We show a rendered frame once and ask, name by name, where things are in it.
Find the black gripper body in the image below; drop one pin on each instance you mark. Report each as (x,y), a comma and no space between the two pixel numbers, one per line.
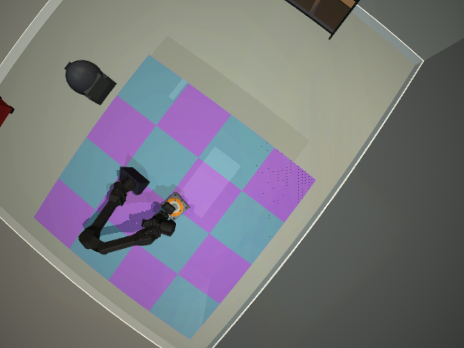
(167,207)

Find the orange round plate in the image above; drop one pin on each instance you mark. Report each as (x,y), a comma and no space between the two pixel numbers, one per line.
(179,204)

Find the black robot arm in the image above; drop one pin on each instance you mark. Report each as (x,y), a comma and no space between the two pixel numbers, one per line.
(91,235)

